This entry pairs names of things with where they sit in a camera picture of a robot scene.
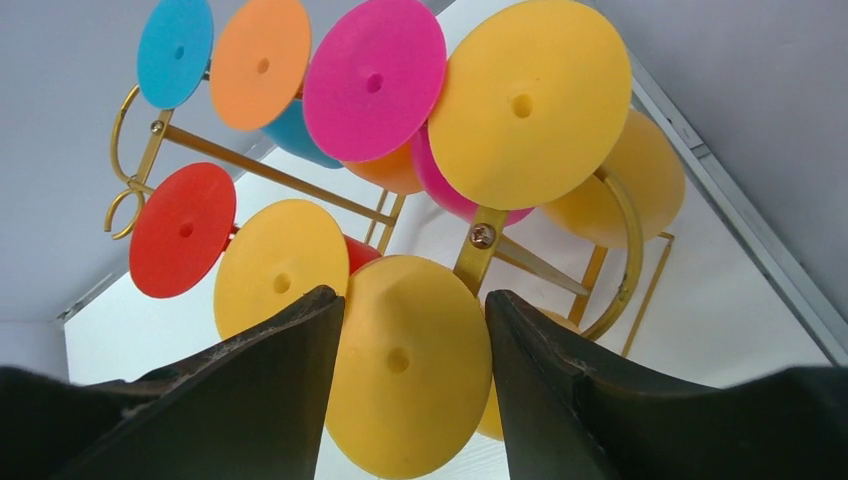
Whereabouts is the yellow wine glass front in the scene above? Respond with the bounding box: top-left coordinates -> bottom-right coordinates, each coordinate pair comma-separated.
325,255 -> 504,479

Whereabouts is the pink plastic wine glass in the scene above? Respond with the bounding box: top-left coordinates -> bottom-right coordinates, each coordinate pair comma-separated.
302,0 -> 535,229

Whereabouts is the blue plastic wine glass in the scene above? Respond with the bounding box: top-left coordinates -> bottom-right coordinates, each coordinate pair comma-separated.
137,0 -> 344,170

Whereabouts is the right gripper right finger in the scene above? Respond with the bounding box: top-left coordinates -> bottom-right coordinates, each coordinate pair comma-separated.
485,290 -> 847,479

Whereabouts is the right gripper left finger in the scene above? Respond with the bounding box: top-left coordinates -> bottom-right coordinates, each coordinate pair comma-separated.
1,286 -> 345,479

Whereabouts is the orange plastic wine glass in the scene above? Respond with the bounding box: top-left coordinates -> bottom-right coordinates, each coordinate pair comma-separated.
210,0 -> 423,195

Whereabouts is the gold wire glass rack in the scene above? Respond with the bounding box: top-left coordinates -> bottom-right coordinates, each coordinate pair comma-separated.
104,86 -> 645,341

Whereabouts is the red plastic wine glass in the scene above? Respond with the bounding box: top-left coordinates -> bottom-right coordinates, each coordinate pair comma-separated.
129,162 -> 380,298

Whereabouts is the yellow wine glass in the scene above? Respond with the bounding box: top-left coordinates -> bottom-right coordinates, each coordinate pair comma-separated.
213,199 -> 350,340
413,1 -> 685,248
325,255 -> 504,479

